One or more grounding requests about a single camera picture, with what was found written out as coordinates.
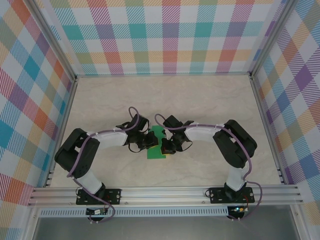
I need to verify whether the green paper sheet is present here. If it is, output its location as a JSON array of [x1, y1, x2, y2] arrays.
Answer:
[[146, 125, 167, 160]]

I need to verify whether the grey metal sheet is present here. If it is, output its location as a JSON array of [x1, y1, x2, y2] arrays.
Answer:
[[31, 216, 301, 240]]

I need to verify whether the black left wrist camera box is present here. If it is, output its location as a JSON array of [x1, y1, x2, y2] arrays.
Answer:
[[129, 114, 151, 131]]

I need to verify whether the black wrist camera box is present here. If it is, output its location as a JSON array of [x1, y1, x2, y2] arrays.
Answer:
[[162, 114, 185, 130], [129, 114, 151, 131]]

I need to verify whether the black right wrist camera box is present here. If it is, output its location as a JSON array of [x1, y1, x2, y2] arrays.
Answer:
[[162, 114, 185, 130]]

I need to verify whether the wide aluminium base rail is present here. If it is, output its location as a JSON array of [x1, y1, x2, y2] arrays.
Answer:
[[27, 186, 303, 207]]

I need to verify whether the slotted grey cable duct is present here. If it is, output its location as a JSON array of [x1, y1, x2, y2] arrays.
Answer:
[[39, 206, 230, 218]]

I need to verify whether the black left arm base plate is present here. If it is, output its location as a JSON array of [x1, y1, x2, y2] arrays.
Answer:
[[75, 187, 123, 206]]

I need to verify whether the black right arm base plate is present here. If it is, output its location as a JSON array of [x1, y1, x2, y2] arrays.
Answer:
[[208, 187, 255, 205]]

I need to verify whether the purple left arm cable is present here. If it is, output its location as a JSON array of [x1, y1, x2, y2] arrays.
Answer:
[[67, 106, 141, 224]]

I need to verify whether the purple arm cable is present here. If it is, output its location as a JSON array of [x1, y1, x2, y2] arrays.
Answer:
[[67, 106, 141, 224], [154, 113, 263, 222]]

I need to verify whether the aluminium side rail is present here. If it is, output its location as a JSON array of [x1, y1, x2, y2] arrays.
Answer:
[[249, 74, 288, 185], [44, 79, 79, 188]]

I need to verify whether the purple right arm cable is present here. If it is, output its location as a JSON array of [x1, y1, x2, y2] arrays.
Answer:
[[154, 113, 263, 222]]

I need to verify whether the aluminium frame post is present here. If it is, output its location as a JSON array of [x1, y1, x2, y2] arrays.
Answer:
[[31, 0, 78, 81], [249, 0, 296, 77]]

